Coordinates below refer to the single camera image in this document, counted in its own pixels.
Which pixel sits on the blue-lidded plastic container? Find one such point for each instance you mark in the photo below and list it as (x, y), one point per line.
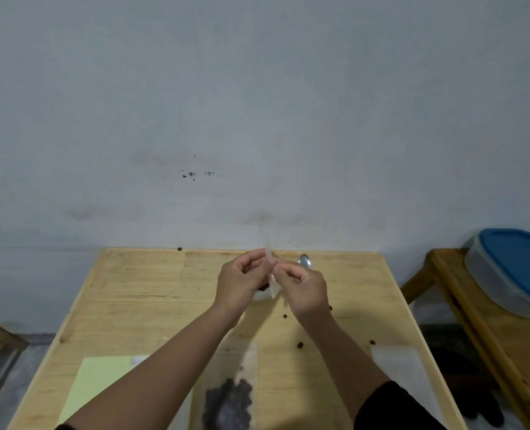
(515, 264)

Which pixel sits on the person's left thumb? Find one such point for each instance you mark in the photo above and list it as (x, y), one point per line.
(265, 265)

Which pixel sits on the black object on floor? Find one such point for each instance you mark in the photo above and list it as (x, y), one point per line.
(466, 376)

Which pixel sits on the metal spoon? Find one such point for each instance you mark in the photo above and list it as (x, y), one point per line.
(306, 261)

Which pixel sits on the wooden side table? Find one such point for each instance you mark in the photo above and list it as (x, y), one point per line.
(480, 326)

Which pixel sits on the clear bag with beans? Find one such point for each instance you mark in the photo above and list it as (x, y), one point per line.
(242, 358)

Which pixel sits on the small clear plastic bag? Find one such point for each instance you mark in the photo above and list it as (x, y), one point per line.
(268, 248)

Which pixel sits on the person's right hand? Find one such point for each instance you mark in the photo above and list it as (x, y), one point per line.
(307, 293)

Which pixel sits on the black sleeve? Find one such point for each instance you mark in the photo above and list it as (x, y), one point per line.
(394, 409)

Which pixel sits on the person's left hand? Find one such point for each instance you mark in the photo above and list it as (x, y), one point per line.
(235, 282)

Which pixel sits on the pile of dark coffee beans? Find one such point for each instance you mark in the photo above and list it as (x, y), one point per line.
(229, 405)

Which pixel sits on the person's right forearm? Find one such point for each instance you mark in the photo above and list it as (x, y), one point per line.
(341, 358)

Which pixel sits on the light green paper sheet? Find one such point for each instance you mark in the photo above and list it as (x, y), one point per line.
(94, 380)

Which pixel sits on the person's left forearm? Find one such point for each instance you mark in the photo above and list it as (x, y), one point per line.
(157, 376)

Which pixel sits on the empty clear plastic bag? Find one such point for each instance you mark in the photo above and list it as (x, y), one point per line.
(403, 371)

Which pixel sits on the white bowl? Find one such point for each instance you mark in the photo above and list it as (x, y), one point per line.
(261, 295)

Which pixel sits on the person's right thumb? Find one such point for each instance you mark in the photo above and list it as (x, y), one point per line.
(283, 274)

